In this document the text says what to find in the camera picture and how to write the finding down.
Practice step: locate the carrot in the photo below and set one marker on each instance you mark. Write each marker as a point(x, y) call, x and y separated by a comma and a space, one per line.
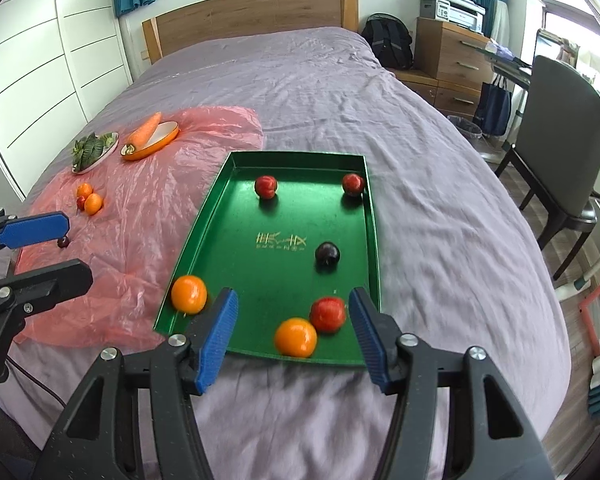
point(145, 132)

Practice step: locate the black backpack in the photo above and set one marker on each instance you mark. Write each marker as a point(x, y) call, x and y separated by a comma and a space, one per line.
point(387, 42)

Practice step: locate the trash bin with liner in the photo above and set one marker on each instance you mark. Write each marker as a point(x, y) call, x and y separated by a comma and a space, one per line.
point(465, 127)

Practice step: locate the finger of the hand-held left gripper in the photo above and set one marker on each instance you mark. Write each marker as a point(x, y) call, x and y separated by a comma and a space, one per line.
point(35, 227)
point(45, 285)

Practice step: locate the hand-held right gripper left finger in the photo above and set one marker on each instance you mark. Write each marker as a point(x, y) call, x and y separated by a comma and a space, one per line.
point(217, 340)

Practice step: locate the white printer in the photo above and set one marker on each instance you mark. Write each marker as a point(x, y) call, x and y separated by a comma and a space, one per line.
point(452, 10)

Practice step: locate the grey chair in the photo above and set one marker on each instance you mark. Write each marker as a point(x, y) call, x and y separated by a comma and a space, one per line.
point(560, 145)

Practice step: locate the navy tote bag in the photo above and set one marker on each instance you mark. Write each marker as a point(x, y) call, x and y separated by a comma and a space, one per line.
point(492, 110)

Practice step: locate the side window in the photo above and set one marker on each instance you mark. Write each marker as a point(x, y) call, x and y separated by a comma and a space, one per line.
point(575, 10)

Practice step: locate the white plate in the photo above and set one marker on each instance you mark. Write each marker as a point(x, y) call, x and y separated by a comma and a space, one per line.
point(111, 146)

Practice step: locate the red plum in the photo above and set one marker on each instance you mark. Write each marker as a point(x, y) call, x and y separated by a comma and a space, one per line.
point(80, 203)

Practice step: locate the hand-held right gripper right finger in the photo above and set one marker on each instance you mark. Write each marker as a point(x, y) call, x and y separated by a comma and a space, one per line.
point(367, 335)

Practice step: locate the red frame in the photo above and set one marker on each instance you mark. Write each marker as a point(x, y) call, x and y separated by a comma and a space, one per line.
point(591, 317)

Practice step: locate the orange oval dish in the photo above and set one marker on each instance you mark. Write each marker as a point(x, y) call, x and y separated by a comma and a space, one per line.
point(164, 135)

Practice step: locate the dark purple plum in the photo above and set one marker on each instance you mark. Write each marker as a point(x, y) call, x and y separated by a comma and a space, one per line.
point(63, 242)
point(327, 253)

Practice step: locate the pink plastic sheet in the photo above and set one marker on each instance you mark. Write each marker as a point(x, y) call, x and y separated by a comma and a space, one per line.
point(145, 220)

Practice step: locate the green tray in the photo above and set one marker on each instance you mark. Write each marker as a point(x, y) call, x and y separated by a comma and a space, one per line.
point(260, 270)

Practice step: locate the white wardrobe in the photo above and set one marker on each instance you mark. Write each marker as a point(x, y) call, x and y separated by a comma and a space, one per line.
point(40, 60)

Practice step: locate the green leafy vegetable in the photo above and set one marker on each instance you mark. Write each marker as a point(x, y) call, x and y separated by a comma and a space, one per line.
point(90, 150)

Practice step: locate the red apple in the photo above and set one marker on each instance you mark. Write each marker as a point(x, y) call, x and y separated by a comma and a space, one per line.
point(353, 184)
point(328, 314)
point(266, 186)

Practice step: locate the wooden headboard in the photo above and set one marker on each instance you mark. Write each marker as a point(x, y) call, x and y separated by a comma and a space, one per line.
point(250, 20)

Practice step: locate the orange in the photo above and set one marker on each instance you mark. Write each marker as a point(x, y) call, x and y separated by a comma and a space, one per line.
point(94, 203)
point(84, 189)
point(189, 294)
point(295, 337)

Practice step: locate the glass desk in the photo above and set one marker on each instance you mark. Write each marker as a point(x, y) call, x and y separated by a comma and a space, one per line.
point(510, 57)

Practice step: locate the wooden dresser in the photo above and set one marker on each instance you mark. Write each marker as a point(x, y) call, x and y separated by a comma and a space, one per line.
point(455, 55)

